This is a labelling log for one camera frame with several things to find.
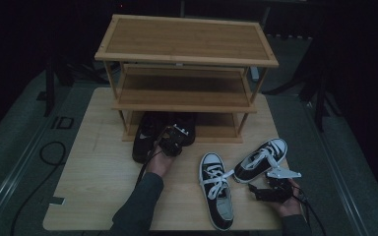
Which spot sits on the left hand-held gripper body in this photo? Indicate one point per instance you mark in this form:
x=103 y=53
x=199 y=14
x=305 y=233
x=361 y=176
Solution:
x=174 y=142

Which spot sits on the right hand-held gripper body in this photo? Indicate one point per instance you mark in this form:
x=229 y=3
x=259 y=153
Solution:
x=280 y=190

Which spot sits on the black canvas sneaker white laces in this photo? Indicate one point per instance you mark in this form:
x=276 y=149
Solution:
x=218 y=209
x=252 y=172

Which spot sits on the black leather shoe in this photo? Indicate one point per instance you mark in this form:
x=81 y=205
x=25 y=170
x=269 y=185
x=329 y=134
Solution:
x=144 y=144
x=188 y=123

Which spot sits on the wooden shoe rack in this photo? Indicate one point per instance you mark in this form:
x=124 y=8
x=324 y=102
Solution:
x=183 y=39

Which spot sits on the person's right hand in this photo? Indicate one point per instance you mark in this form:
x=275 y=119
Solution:
x=290 y=208

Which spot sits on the person's left hand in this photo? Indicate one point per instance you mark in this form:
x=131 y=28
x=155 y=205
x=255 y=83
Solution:
x=159 y=164

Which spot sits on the black stand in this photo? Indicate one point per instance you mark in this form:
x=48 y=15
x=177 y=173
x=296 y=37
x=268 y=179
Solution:
x=320 y=108
x=49 y=95

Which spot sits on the white object behind rack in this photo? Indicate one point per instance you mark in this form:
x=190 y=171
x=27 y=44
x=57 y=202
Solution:
x=254 y=73

